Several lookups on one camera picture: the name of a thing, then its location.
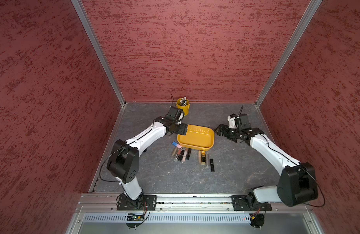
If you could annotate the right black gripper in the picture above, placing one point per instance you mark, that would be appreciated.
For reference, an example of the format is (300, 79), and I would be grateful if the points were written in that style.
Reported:
(226, 128)

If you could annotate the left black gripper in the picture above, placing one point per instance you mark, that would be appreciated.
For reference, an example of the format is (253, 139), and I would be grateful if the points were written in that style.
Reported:
(183, 129)

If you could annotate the yellow plastic storage box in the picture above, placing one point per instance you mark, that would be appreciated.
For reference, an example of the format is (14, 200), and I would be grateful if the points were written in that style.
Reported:
(197, 138)

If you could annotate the gold black square lipstick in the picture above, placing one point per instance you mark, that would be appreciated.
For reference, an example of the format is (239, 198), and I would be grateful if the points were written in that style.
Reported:
(202, 158)

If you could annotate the black lipstick tube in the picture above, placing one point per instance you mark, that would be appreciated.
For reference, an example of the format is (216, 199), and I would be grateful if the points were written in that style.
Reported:
(211, 164)
(188, 153)

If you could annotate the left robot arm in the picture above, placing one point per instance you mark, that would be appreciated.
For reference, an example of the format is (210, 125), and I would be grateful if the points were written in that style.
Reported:
(124, 160)

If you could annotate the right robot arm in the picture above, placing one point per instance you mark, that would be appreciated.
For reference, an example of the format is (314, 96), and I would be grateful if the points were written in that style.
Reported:
(297, 183)

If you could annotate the beige lipstick tube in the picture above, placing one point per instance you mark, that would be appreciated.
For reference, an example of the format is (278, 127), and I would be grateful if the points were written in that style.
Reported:
(175, 151)

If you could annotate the rose gold lipstick tube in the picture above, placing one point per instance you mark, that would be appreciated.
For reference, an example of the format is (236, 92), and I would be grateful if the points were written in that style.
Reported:
(178, 154)

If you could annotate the black lipstick left group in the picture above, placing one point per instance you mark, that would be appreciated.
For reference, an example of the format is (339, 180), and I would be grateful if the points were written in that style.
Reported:
(180, 157)

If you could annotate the tan lipstick tube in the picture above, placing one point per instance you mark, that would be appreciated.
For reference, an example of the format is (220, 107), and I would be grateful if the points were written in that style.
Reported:
(199, 157)

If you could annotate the blue pink lip gloss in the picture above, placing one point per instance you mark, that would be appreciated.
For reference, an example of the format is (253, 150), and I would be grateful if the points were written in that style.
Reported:
(177, 145)

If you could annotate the pink lip gloss tube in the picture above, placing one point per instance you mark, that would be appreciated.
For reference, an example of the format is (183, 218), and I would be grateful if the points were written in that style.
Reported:
(185, 154)

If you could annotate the yellow pen cup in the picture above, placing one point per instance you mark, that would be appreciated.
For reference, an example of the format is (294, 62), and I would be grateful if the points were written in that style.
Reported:
(185, 109)

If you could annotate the pens in yellow cup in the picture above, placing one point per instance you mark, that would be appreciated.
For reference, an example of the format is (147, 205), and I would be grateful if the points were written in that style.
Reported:
(183, 101)

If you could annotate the right controller connector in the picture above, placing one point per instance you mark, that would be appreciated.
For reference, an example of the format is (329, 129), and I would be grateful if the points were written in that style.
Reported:
(257, 220)

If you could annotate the left controller board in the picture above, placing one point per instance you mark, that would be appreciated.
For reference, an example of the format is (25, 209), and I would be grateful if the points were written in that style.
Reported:
(133, 221)

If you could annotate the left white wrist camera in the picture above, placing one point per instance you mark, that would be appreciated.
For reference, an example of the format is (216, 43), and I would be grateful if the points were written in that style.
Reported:
(175, 115)

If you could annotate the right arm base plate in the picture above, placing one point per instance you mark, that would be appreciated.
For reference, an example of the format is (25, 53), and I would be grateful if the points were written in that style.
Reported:
(249, 203)

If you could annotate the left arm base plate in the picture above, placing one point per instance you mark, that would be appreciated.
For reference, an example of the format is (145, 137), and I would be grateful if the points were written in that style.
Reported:
(142, 203)

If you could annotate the aluminium front rail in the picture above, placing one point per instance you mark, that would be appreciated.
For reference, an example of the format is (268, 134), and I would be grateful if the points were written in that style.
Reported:
(186, 203)

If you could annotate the right aluminium corner post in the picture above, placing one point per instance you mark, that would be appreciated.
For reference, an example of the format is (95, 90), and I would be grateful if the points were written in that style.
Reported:
(293, 41)

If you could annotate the aluminium corner post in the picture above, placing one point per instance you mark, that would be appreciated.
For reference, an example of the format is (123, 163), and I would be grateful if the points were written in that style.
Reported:
(293, 41)
(82, 15)

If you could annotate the left aluminium corner post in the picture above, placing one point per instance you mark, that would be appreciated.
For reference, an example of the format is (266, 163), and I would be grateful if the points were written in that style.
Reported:
(82, 15)

